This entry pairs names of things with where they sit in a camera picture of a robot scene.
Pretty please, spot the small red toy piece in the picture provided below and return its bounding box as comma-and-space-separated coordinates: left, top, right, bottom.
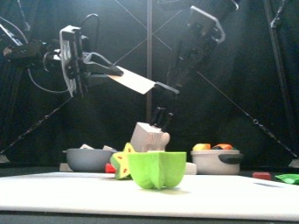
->
104, 163, 117, 174

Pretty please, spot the orange toy food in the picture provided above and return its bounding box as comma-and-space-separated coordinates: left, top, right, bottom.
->
210, 143, 235, 151

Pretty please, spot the slanted metal frame pole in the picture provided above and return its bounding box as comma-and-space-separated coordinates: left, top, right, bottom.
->
263, 0, 299, 138

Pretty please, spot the diagonal frame brace wire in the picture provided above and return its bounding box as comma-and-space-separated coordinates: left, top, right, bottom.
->
193, 69, 299, 160
0, 95, 74, 155

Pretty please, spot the toy cleaver with grey handle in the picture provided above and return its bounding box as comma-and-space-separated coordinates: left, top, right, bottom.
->
106, 66, 181, 95

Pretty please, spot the white pot with black handle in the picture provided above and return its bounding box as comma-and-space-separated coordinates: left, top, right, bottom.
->
189, 149, 245, 176

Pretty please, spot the vertical metal frame pole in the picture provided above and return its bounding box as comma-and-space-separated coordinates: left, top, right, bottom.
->
144, 0, 154, 123

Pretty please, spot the white toy block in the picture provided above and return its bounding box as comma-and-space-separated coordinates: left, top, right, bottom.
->
182, 162, 198, 176

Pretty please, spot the red toy block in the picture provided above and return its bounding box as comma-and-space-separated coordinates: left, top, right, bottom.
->
251, 171, 272, 181

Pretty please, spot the grey bowl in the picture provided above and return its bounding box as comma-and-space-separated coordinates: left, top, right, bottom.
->
61, 148, 117, 173

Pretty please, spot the wooden toy knife block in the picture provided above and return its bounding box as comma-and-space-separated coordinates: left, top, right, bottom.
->
129, 122, 172, 153

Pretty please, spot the green toy leaf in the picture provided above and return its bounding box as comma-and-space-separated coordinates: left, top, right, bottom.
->
275, 173, 299, 186

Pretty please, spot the white cutting board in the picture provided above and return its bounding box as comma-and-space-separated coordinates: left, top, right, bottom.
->
0, 171, 299, 222

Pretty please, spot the green starfruit toy piece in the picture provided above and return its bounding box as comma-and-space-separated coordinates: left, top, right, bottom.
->
125, 150, 188, 190

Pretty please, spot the yellow starfruit slice toy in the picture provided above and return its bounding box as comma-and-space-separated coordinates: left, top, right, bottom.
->
108, 142, 136, 180

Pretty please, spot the yellow toy food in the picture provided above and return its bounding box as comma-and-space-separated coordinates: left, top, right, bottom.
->
190, 143, 210, 151

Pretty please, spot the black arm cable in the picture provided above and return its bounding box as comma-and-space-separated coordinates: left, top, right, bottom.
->
25, 67, 72, 95

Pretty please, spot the black toy knife handle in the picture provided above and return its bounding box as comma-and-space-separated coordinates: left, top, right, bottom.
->
154, 108, 166, 128
149, 107, 162, 126

